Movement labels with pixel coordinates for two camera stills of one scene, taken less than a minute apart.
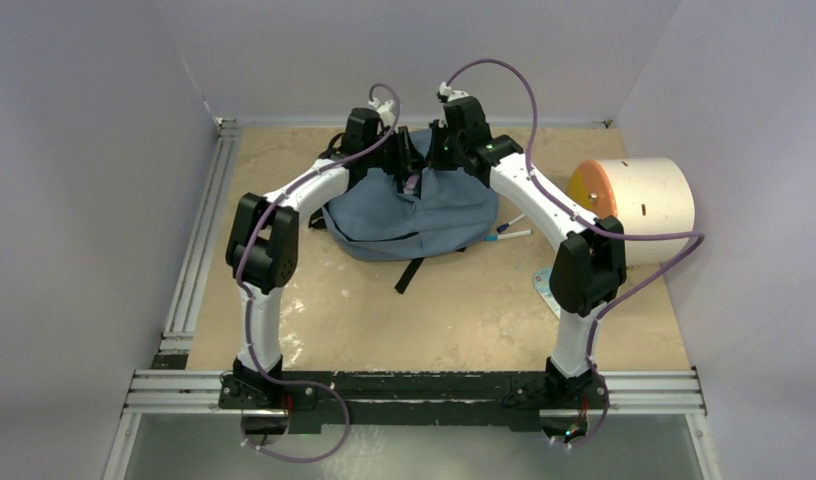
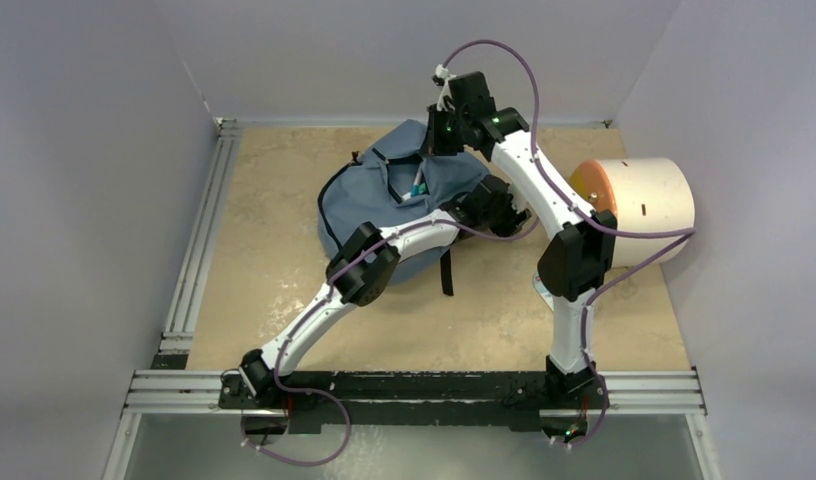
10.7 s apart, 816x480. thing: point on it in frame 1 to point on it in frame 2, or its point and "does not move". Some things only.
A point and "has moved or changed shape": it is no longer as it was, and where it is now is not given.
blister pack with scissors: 541,279 does not move
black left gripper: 406,158 to 515,220
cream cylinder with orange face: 647,196 does not move
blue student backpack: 369,216 does not move
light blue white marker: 495,237 has moved or changed shape
